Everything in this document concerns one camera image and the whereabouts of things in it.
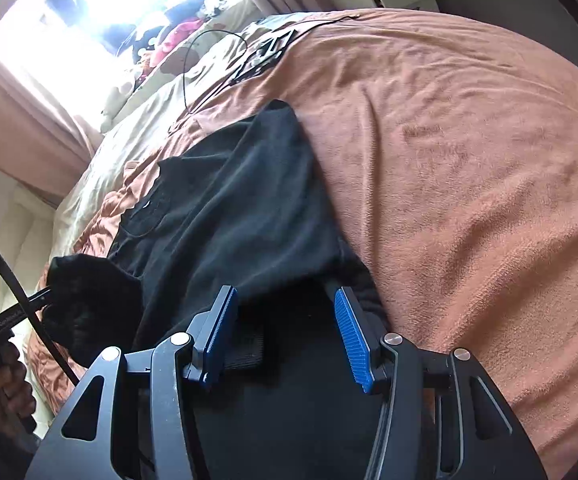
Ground cream quilt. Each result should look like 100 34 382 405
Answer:
52 12 290 261

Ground window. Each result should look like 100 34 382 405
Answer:
0 0 240 91

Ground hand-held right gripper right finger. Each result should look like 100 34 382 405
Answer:
334 287 550 480

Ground beige plush toy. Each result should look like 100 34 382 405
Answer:
102 80 135 121

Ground thin black cable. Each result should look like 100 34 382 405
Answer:
181 14 361 111

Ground orange-brown blanket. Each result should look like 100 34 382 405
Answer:
24 7 578 471

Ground black eyeglasses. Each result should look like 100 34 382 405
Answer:
231 30 300 83

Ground black plush toy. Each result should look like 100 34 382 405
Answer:
106 10 170 56

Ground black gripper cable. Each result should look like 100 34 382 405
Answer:
0 224 80 387

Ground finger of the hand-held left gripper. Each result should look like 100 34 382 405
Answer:
16 285 57 323

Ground black long-sleeve shirt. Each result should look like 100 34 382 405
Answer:
42 99 395 480

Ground pink curtain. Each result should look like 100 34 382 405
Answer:
0 0 105 206

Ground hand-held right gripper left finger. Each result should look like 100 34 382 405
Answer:
24 285 240 480

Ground pink cloth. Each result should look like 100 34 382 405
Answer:
149 17 205 68

